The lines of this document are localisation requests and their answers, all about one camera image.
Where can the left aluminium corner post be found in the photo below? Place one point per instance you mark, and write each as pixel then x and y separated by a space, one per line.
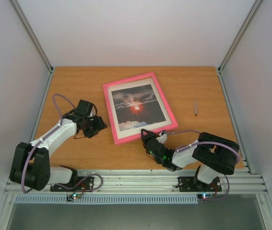
pixel 15 4

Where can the small circuit board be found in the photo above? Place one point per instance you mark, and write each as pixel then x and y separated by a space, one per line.
pixel 204 196
pixel 73 197

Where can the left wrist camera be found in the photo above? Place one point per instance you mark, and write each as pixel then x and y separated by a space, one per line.
pixel 93 112

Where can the right aluminium corner post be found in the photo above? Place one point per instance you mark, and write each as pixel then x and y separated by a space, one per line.
pixel 247 21

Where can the sunset landscape photo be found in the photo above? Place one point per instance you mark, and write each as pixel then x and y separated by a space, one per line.
pixel 137 107

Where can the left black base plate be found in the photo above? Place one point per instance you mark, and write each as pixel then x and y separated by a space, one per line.
pixel 85 184

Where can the grey slotted cable duct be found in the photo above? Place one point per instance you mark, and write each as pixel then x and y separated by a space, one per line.
pixel 107 199

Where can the pink picture frame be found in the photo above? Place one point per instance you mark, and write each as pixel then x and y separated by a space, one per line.
pixel 121 137

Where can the right small circuit board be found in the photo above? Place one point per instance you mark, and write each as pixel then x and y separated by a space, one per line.
pixel 204 196

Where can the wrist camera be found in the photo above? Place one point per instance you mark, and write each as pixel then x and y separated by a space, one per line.
pixel 93 112
pixel 162 137

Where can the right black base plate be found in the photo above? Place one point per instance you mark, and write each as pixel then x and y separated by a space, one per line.
pixel 189 184

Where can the aluminium rail base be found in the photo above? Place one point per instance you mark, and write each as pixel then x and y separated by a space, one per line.
pixel 165 182

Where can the left small circuit board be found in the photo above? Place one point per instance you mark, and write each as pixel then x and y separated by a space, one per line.
pixel 73 197

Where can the aluminium corner post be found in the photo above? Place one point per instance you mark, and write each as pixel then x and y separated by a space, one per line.
pixel 247 21
pixel 15 4

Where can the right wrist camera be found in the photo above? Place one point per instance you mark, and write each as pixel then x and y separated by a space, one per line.
pixel 162 137

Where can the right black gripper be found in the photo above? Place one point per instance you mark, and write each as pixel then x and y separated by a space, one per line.
pixel 147 139

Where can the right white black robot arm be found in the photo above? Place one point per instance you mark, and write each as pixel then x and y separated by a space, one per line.
pixel 217 156

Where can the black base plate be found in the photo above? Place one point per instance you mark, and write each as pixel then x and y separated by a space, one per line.
pixel 189 184
pixel 85 184

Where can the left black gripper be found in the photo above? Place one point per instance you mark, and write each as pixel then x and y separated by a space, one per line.
pixel 100 125

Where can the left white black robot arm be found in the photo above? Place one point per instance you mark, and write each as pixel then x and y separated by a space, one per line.
pixel 31 162

